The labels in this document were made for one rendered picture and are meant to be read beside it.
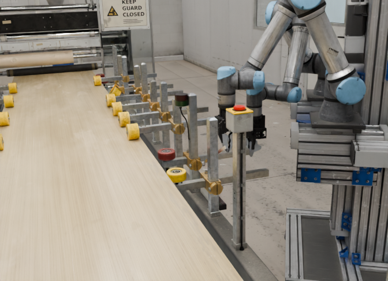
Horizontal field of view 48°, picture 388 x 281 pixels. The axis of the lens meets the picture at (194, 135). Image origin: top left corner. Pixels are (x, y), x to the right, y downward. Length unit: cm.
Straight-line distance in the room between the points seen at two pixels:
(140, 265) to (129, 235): 16
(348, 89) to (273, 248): 145
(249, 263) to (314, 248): 108
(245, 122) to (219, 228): 52
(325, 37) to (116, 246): 110
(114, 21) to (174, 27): 683
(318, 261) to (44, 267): 160
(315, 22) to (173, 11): 942
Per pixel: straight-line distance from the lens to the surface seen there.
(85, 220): 149
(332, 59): 182
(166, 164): 202
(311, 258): 253
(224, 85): 179
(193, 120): 195
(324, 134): 203
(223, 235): 173
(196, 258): 124
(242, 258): 160
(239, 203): 156
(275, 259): 287
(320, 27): 179
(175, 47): 1118
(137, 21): 440
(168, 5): 1107
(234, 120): 142
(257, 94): 206
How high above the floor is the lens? 159
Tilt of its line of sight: 18 degrees down
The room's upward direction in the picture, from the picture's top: 2 degrees counter-clockwise
